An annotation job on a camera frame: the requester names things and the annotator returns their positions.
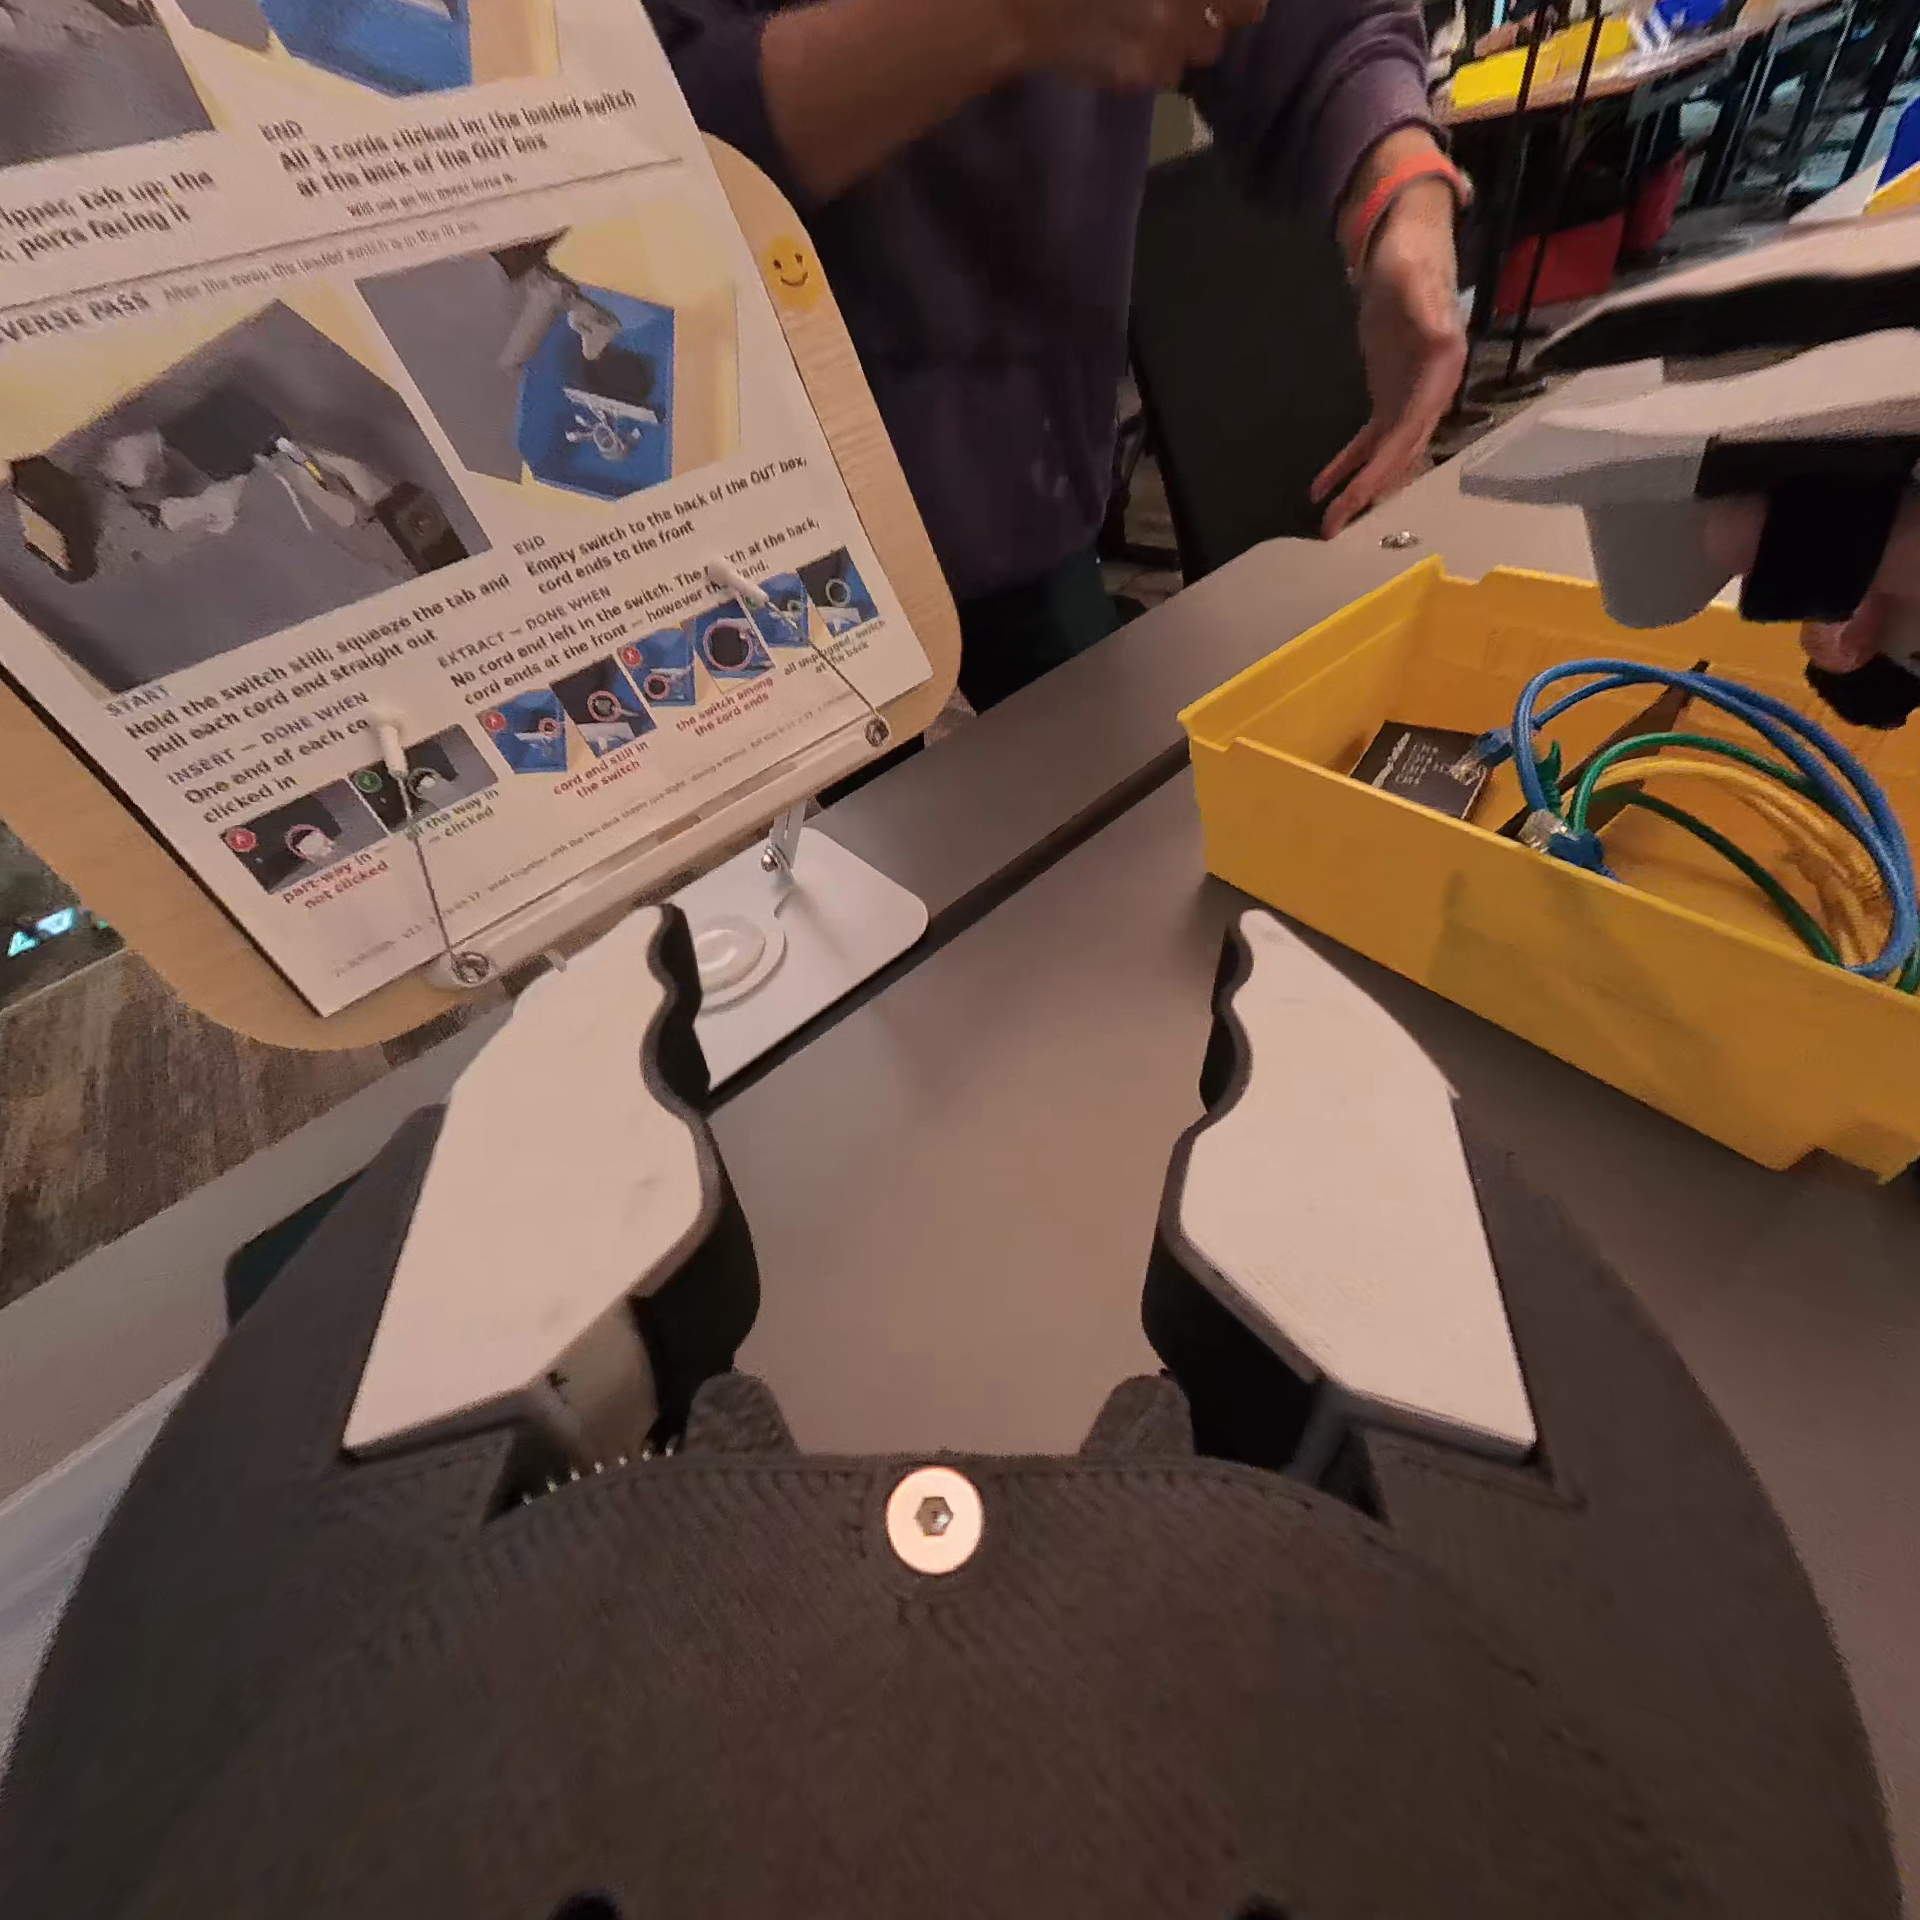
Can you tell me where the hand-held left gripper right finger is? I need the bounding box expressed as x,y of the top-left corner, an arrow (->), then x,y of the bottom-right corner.
1141,908 -> 1544,1461

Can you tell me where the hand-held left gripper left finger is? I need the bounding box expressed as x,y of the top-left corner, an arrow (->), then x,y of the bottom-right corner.
340,901 -> 761,1466

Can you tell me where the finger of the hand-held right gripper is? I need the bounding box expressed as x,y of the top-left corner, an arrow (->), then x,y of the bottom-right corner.
1536,223 -> 1920,378
1459,334 -> 1920,633

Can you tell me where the yellow plastic bin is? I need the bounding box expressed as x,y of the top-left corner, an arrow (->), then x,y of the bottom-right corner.
1179,556 -> 1920,1186

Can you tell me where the blue ethernet cable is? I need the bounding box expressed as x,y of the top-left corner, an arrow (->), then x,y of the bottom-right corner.
1476,660 -> 1920,995

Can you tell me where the person's right hand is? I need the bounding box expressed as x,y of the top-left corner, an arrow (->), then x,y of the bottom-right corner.
1710,487 -> 1920,677

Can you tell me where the red storage bin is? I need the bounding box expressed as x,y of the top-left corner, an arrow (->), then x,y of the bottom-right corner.
1500,164 -> 1682,309

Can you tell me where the orange wristband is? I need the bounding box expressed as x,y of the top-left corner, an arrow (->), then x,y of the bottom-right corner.
1339,150 -> 1473,278

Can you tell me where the white metal board stand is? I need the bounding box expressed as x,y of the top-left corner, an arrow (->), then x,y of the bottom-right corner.
547,802 -> 932,1094

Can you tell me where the black chair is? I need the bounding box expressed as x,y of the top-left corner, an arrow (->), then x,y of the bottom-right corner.
1128,150 -> 1442,589

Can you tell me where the clear plastic container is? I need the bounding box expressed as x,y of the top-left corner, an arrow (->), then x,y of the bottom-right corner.
0,1365 -> 197,1729

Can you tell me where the printed instruction sheet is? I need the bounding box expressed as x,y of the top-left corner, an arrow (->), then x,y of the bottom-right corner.
0,0 -> 939,1019

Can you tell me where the yellow ethernet cable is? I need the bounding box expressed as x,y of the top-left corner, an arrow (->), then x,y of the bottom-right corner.
1635,749 -> 1893,975

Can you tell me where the green ethernet cable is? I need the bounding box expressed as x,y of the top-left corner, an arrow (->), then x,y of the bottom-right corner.
1569,735 -> 1920,991

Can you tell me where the black network switch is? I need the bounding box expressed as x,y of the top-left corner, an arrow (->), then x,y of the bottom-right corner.
1347,718 -> 1502,826

